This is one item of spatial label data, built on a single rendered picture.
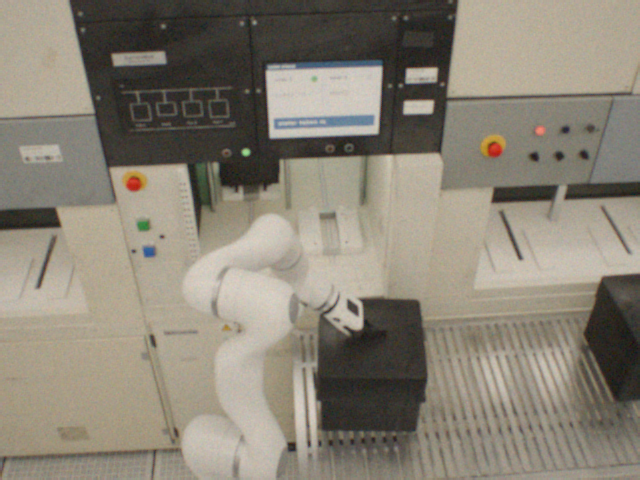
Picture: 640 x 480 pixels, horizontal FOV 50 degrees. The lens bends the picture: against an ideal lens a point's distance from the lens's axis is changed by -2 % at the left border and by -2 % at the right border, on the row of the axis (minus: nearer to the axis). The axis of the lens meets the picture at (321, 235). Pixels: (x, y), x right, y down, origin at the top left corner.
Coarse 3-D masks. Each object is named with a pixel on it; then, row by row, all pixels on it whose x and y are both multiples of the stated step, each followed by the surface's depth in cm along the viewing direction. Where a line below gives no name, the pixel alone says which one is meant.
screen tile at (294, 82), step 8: (272, 80) 169; (280, 80) 170; (288, 80) 170; (296, 80) 170; (304, 80) 170; (320, 80) 170; (272, 88) 171; (280, 88) 171; (288, 88) 171; (296, 88) 171; (304, 88) 172; (312, 88) 172; (320, 88) 172; (312, 96) 173; (320, 96) 173; (280, 104) 174; (288, 104) 174; (296, 104) 174; (304, 104) 174; (312, 104) 175; (320, 104) 175; (280, 112) 175; (288, 112) 176; (296, 112) 176; (304, 112) 176; (312, 112) 176; (320, 112) 176
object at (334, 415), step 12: (324, 408) 189; (336, 408) 189; (348, 408) 189; (360, 408) 189; (372, 408) 188; (384, 408) 188; (396, 408) 188; (408, 408) 188; (420, 408) 189; (324, 420) 193; (336, 420) 192; (348, 420) 192; (360, 420) 192; (372, 420) 192; (384, 420) 192; (396, 420) 192; (408, 420) 192
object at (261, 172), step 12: (228, 168) 248; (240, 168) 248; (252, 168) 249; (264, 168) 249; (276, 168) 250; (228, 180) 251; (240, 180) 252; (252, 180) 252; (264, 180) 253; (276, 180) 253
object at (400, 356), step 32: (320, 320) 194; (384, 320) 194; (416, 320) 194; (320, 352) 185; (352, 352) 185; (384, 352) 185; (416, 352) 185; (320, 384) 181; (352, 384) 181; (384, 384) 180; (416, 384) 180
